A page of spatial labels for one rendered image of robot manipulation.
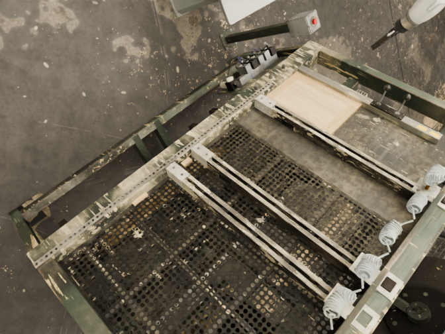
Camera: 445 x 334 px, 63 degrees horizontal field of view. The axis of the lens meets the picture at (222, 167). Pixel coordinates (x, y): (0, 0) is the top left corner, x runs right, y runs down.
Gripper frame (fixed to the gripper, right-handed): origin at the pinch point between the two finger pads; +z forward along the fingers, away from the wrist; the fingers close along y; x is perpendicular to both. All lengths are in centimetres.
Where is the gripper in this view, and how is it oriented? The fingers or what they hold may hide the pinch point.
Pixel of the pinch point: (377, 44)
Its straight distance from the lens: 230.9
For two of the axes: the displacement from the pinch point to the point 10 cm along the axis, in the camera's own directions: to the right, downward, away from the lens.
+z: -3.4, 2.3, 9.1
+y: 7.8, -4.8, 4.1
